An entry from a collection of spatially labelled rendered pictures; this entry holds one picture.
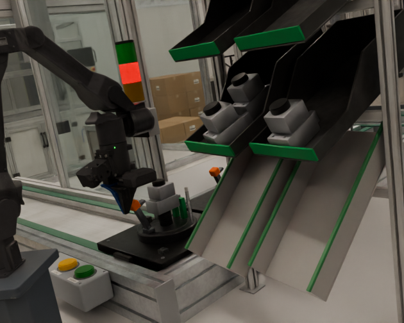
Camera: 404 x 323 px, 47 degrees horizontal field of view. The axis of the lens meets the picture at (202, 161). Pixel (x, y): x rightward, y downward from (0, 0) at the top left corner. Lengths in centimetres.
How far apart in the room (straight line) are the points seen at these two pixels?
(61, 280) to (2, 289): 26
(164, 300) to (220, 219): 18
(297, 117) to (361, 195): 15
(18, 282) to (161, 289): 25
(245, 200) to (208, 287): 21
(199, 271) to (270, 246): 21
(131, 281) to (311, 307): 35
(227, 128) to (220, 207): 19
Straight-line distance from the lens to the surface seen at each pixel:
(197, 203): 126
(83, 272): 99
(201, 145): 80
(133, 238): 110
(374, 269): 107
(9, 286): 80
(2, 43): 82
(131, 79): 123
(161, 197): 104
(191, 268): 93
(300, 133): 68
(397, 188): 75
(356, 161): 79
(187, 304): 95
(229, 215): 89
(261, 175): 88
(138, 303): 95
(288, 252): 78
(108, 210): 147
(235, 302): 99
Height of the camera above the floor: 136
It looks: 13 degrees down
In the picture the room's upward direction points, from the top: 10 degrees counter-clockwise
